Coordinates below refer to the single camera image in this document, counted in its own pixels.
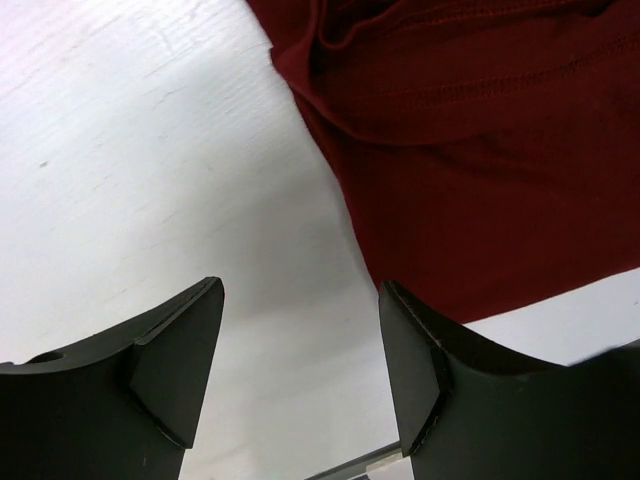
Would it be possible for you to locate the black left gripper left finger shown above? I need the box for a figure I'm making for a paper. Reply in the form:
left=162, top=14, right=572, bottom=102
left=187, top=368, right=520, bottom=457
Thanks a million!
left=1, top=277, right=224, bottom=479

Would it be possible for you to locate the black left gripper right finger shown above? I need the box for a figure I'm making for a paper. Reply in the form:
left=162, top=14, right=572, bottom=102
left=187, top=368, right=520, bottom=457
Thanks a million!
left=379, top=282, right=639, bottom=479

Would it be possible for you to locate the dark red t shirt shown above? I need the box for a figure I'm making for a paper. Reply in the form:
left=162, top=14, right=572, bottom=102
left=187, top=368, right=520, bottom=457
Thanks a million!
left=250, top=0, right=639, bottom=323

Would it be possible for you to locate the aluminium table rail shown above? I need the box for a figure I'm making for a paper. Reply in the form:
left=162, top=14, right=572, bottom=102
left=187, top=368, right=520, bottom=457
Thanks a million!
left=306, top=441, right=401, bottom=480

